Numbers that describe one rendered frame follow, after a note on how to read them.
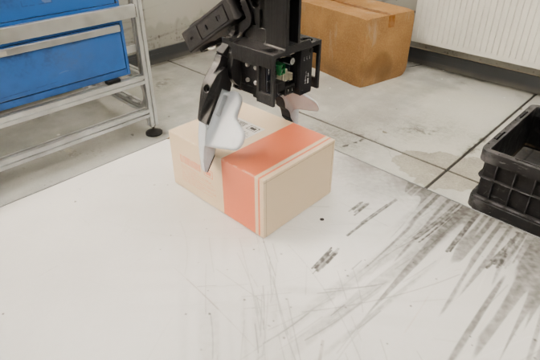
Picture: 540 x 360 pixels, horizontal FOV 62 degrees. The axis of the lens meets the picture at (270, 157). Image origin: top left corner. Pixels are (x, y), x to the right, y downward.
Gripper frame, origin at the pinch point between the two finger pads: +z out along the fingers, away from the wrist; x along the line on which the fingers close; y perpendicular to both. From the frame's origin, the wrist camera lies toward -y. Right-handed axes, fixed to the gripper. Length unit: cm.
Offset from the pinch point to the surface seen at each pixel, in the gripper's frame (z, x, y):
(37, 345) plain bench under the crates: 5.9, -28.4, 4.0
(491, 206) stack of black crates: 28, 50, 16
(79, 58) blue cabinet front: 33, 40, -141
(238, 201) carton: 2.7, -6.0, 4.3
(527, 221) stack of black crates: 28, 50, 23
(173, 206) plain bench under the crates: 6.0, -9.2, -3.6
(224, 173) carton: 0.1, -6.0, 2.3
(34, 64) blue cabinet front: 31, 23, -141
